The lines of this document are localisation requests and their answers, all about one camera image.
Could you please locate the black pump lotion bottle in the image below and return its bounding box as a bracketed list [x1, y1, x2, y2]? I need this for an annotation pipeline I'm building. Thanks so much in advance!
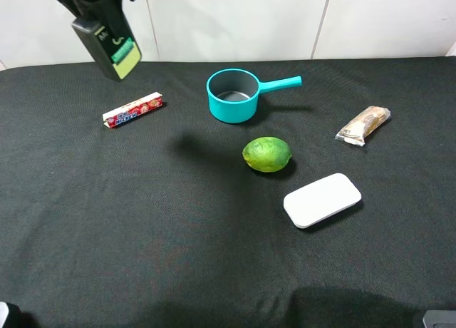
[72, 0, 142, 82]

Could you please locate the white black object bottom left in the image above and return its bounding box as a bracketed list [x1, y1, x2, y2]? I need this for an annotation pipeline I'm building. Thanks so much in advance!
[0, 302, 35, 328]

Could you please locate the grey object bottom right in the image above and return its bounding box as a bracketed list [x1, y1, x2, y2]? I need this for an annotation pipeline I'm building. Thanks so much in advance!
[423, 310, 456, 328]

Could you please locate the red Hi-Chew candy pack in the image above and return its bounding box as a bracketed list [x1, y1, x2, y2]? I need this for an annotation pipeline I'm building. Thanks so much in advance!
[102, 92, 163, 128]

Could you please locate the green lime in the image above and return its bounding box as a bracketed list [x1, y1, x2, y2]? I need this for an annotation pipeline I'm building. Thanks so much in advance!
[242, 137, 291, 173]

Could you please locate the black table cloth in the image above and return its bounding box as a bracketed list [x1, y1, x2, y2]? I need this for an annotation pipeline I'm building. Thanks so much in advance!
[1, 57, 455, 327]

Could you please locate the clear wrapped snack bar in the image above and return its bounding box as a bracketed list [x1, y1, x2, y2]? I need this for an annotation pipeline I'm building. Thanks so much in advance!
[335, 106, 390, 147]

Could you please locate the white rounded flat case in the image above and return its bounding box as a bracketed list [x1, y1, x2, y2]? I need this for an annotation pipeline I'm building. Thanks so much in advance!
[283, 173, 362, 229]

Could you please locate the teal saucepan with handle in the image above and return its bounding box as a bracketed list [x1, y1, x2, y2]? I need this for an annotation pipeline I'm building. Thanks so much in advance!
[206, 68, 302, 124]

